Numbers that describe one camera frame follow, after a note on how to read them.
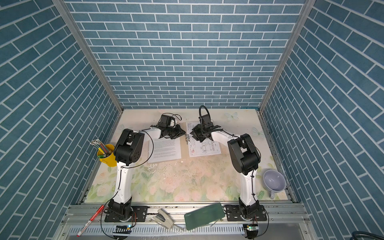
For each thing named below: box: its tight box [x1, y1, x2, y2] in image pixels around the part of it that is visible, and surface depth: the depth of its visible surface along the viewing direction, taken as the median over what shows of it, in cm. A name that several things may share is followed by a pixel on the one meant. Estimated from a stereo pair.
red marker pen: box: [76, 205, 105, 237], surface depth 72 cm
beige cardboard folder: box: [147, 121, 224, 164], surface depth 100 cm
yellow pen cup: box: [97, 144, 118, 167], surface depth 85 cm
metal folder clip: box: [185, 134, 191, 145], surface depth 104 cm
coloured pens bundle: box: [90, 138, 113, 159], surface depth 85 cm
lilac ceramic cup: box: [263, 169, 287, 199], surface depth 82 cm
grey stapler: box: [150, 208, 175, 230], surface depth 72 cm
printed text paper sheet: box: [148, 137, 182, 164], surface depth 99 cm
